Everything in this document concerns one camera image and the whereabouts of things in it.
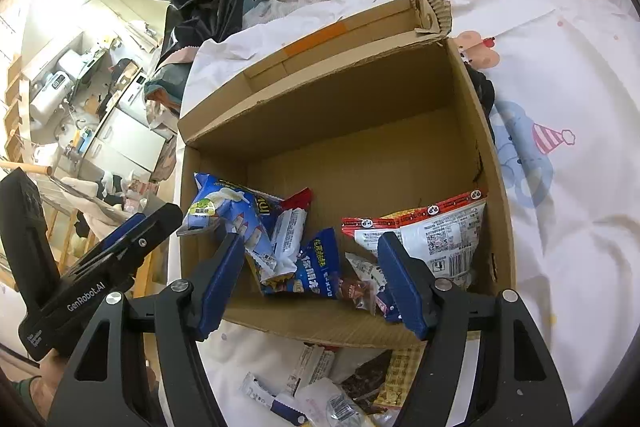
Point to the red white snack packet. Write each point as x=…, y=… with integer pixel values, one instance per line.
x=435, y=232

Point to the white base cabinet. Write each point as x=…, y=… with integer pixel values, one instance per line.
x=130, y=137

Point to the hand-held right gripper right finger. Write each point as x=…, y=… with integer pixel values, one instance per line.
x=405, y=287

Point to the plain white snack packet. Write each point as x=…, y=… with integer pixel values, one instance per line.
x=315, y=362

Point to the tan bear snack packet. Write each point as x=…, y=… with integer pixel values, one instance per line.
x=404, y=369

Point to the snack packets outside box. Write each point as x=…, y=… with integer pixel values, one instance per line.
x=325, y=402

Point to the person's left forearm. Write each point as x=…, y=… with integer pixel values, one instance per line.
x=30, y=394

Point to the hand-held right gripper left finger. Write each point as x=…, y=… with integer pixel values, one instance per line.
x=220, y=287

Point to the white blue green-label packet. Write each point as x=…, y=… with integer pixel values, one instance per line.
x=225, y=207

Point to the white blue small packet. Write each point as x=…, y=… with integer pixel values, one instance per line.
x=260, y=389

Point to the dark cloth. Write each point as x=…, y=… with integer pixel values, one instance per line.
x=482, y=92

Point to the small clear white packet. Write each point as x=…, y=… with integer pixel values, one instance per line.
x=365, y=267

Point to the blue cartoon snack packet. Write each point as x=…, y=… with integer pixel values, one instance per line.
x=317, y=267

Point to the white water heater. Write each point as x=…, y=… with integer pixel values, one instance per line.
x=50, y=92

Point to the blue red-edged snack packet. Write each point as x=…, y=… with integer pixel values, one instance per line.
x=295, y=199

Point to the small red brown packet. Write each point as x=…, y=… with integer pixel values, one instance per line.
x=357, y=291

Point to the brown cardboard box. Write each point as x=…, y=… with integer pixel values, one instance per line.
x=350, y=132

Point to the slim white snack packet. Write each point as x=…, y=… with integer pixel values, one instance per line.
x=290, y=234

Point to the pale hanging garment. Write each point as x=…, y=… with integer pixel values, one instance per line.
x=100, y=207

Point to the teal orange bag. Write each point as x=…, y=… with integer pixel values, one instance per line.
x=165, y=79

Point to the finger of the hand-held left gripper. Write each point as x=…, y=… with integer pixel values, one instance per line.
x=120, y=234
x=150, y=227

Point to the dark brown snack packet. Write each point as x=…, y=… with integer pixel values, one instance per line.
x=367, y=377

